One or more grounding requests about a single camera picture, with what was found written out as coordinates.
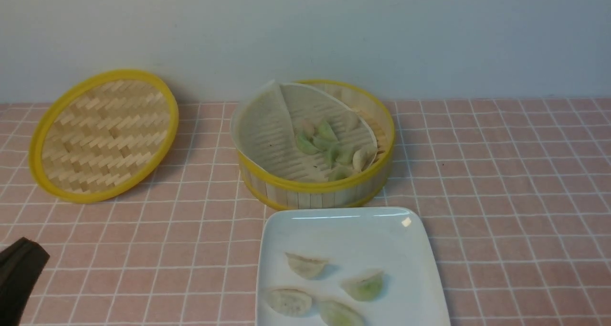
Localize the pale white dumpling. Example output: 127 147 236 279
264 288 314 317

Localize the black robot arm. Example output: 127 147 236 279
0 237 50 326

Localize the white square plate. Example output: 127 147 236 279
255 207 451 326

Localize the green dumpling on plate right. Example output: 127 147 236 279
340 270 385 302

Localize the green dumpling on plate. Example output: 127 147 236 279
340 270 385 302
318 300 365 326

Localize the green dumpling on plate bottom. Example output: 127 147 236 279
318 300 365 326

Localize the green dumpling in steamer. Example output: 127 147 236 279
327 165 353 182
325 144 355 168
296 131 319 156
316 120 338 142

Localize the green dumpling in steamer front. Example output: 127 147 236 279
327 165 353 182

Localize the yellow rimmed bamboo steamer basket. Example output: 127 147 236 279
231 79 396 210

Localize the white steamer liner sheet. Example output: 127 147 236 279
231 80 378 183

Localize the yellow rimmed bamboo steamer lid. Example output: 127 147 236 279
29 69 179 204

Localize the pink grid tablecloth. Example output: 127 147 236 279
0 98 611 326

